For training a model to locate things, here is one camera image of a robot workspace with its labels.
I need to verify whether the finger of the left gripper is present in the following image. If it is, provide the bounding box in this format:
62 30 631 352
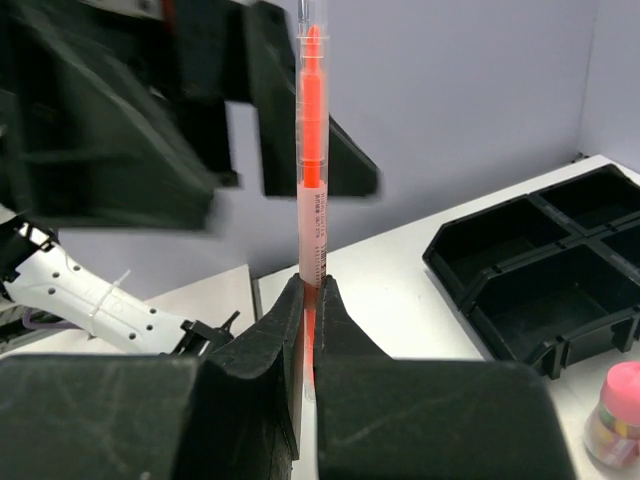
245 1 379 198
1 1 235 230

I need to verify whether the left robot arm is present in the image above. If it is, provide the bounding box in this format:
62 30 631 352
1 1 378 354

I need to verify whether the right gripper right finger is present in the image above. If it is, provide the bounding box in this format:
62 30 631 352
314 278 575 479

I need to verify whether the clear pen cap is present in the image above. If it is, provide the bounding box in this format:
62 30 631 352
295 1 329 184

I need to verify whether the black four-compartment organizer tray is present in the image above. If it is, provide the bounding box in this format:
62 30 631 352
422 164 639 379

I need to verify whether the orange thin pen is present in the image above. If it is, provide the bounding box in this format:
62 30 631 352
296 23 329 401

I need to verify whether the pink-capped small bottle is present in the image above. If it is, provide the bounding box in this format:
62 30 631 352
584 361 640 469

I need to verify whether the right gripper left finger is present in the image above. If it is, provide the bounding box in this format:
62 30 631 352
1 276 303 479

